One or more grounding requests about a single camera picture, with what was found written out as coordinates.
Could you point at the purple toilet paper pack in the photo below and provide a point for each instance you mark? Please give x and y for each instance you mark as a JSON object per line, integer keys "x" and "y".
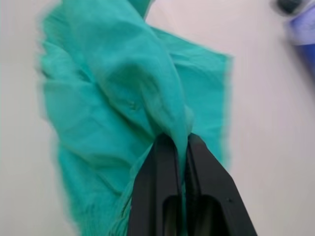
{"x": 304, "y": 34}

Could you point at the black round dish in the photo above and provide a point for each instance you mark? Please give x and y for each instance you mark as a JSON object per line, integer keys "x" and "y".
{"x": 289, "y": 6}

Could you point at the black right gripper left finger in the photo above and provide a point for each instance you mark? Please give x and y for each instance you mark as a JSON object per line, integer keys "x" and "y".
{"x": 157, "y": 184}

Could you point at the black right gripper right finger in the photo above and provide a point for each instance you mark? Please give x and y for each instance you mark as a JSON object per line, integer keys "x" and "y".
{"x": 211, "y": 186}

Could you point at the green shorts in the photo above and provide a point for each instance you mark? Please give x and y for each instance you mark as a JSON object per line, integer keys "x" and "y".
{"x": 103, "y": 103}

